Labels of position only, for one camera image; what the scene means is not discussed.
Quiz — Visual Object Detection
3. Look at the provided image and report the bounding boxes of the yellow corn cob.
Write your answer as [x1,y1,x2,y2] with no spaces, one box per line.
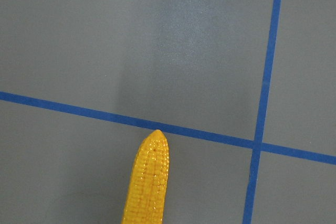
[121,130,170,223]

